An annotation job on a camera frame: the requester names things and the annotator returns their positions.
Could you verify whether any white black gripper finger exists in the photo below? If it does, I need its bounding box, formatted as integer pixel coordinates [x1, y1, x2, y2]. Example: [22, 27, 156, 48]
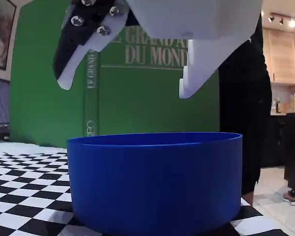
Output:
[52, 0, 130, 90]

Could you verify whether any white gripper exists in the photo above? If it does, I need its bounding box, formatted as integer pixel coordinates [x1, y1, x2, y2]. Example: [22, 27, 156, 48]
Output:
[125, 0, 264, 99]

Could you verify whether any blue round box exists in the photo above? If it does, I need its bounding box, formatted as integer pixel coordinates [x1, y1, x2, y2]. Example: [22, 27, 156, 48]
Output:
[66, 132, 243, 234]

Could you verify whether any person in black clothes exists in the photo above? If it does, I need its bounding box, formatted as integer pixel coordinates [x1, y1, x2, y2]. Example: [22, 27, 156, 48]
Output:
[217, 12, 273, 205]

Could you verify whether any light wooden cupboard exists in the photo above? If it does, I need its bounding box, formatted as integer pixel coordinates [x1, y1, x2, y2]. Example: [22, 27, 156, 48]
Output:
[262, 27, 295, 86]

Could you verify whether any green atlas book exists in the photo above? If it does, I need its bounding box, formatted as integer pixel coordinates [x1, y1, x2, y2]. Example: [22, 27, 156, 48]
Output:
[9, 0, 221, 149]

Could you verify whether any ceiling track light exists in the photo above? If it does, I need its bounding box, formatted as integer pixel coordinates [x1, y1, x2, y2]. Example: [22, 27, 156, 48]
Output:
[267, 12, 295, 29]

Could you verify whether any kitchen counter with bottles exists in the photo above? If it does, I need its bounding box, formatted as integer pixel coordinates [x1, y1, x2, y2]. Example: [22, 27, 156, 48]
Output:
[270, 88, 295, 116]

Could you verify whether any black white checkered mat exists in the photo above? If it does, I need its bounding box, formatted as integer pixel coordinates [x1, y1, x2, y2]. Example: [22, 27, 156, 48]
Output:
[0, 141, 295, 236]

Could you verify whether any brown shoe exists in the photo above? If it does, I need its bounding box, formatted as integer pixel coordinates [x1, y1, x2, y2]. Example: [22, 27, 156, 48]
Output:
[282, 189, 295, 207]

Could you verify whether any dark framed wall picture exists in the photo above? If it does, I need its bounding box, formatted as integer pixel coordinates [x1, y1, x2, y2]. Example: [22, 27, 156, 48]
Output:
[0, 0, 17, 71]

